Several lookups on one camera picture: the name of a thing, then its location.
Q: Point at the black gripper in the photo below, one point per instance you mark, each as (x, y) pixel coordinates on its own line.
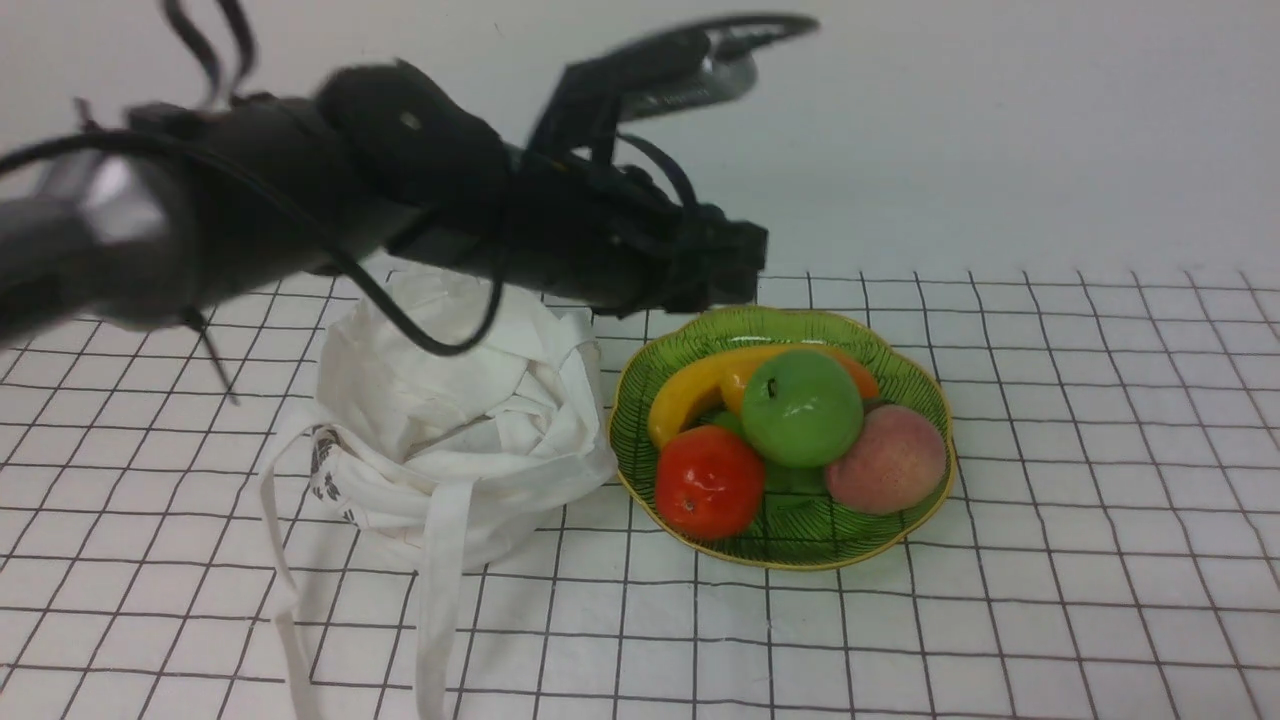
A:
(606, 237)

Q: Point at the green apple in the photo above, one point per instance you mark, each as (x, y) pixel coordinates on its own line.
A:
(801, 409)

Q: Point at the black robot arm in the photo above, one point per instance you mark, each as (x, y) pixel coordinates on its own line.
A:
(148, 225)

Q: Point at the white cloth tote bag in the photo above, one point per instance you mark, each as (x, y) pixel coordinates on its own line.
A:
(447, 462)

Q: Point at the green glass fruit plate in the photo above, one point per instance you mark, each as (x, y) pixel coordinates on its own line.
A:
(820, 535)

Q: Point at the red tomato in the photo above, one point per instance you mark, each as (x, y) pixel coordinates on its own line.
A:
(709, 484)

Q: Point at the pink peach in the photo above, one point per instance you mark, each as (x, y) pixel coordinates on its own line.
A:
(897, 461)

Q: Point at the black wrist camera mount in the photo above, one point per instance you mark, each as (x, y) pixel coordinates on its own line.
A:
(693, 66)

